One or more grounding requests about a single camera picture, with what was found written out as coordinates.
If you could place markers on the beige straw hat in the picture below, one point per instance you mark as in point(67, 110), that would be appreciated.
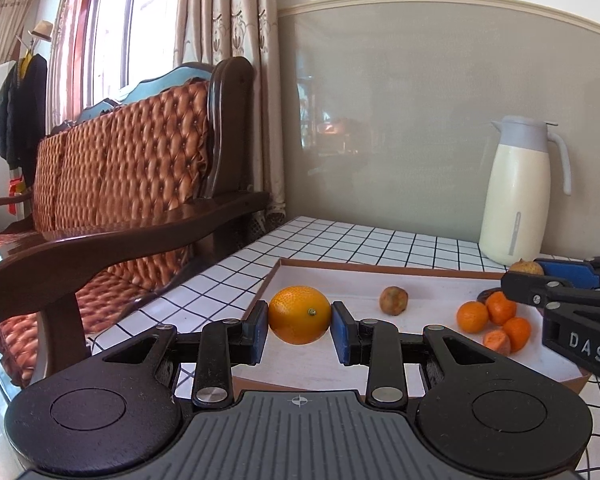
point(42, 30)

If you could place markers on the wooden sofa with orange cushions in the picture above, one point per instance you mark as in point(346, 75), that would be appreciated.
point(130, 160)

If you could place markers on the beige embroidered curtain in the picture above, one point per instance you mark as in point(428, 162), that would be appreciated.
point(230, 35)

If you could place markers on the black hanging jacket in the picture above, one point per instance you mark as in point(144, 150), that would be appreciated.
point(15, 120)

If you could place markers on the shallow brown cardboard box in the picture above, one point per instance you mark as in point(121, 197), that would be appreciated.
point(430, 285)

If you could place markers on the orange mandarin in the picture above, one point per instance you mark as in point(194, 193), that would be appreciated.
point(300, 315)
point(517, 332)
point(501, 307)
point(472, 317)

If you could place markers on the cream thermos jug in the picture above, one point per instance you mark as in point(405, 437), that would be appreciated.
point(512, 200)

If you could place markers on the yellow hanging garment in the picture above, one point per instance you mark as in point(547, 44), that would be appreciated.
point(26, 62)

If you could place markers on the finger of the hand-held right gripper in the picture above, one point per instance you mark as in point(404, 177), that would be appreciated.
point(570, 271)
point(555, 292)

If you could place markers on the white black-checked tablecloth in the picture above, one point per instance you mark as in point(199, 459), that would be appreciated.
point(355, 245)

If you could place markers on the bright orange carrot chunk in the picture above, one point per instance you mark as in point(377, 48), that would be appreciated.
point(497, 342)

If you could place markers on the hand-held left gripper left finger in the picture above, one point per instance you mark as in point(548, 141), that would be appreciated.
point(259, 332)

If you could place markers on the brown pleated curtain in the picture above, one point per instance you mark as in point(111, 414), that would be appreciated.
point(5, 15)

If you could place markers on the brown wrinkled fruit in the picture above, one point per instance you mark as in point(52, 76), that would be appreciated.
point(393, 301)

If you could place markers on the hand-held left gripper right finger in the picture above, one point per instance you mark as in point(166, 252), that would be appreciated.
point(341, 335)

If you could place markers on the window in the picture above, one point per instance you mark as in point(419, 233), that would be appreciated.
point(150, 20)

